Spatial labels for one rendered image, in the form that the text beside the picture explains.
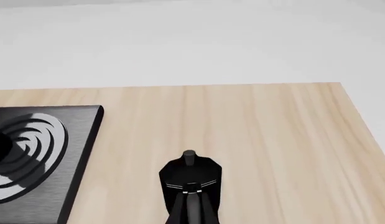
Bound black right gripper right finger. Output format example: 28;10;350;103
198;192;219;224

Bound black moka pot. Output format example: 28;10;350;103
158;149;223;224

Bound flat black stove plate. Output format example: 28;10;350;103
0;105;104;224

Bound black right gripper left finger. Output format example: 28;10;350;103
166;192;187;224

